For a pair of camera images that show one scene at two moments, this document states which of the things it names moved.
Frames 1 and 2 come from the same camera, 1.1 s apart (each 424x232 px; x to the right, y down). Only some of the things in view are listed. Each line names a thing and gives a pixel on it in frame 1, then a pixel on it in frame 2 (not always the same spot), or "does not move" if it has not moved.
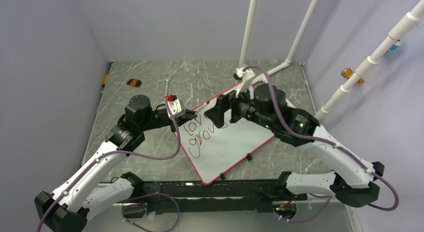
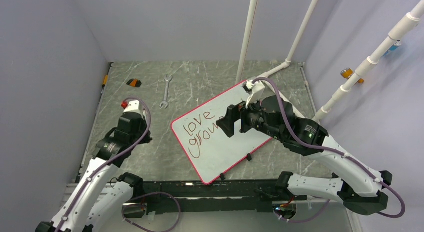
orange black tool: x=134 y=82 does not move
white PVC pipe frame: x=248 y=30 does not move
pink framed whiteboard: x=211 y=150 does not move
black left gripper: x=188 y=115 → x=143 y=124
